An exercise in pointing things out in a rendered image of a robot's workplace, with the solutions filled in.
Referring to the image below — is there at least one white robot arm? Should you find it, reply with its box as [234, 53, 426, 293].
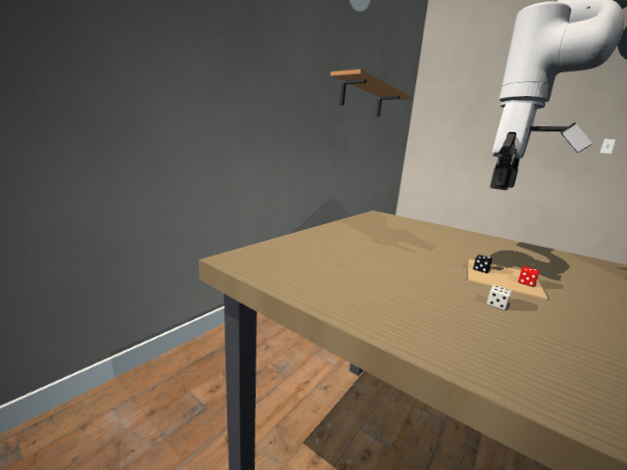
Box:
[500, 0, 627, 154]

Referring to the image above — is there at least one tan flat mat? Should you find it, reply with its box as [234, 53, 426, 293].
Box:
[467, 259, 548, 301]

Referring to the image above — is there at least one black die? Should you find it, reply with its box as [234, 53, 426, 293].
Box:
[473, 255, 492, 273]

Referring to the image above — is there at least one white die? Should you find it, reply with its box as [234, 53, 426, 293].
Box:
[487, 285, 511, 310]

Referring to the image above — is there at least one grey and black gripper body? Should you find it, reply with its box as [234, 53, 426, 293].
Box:
[492, 100, 546, 159]

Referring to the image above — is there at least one red die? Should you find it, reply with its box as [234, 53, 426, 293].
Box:
[518, 266, 539, 287]

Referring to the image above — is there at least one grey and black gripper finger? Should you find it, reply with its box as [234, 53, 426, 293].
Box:
[509, 158, 519, 188]
[490, 132, 517, 190]

